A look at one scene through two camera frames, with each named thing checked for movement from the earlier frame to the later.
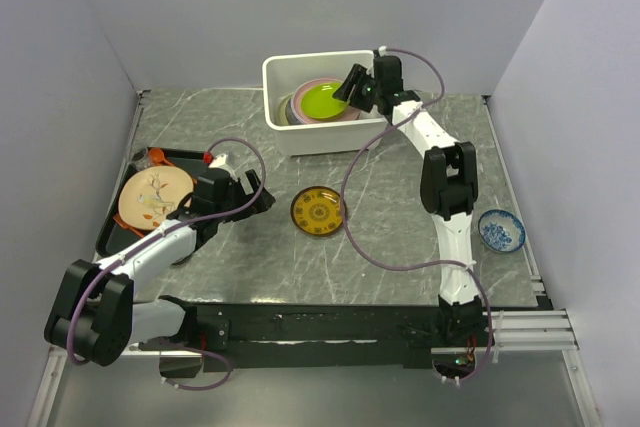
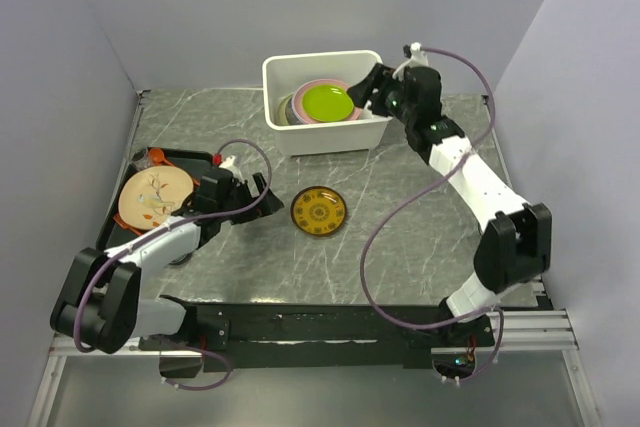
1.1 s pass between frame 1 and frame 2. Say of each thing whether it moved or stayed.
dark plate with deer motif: stayed
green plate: stayed
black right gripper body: moved
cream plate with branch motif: stayed
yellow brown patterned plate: stayed
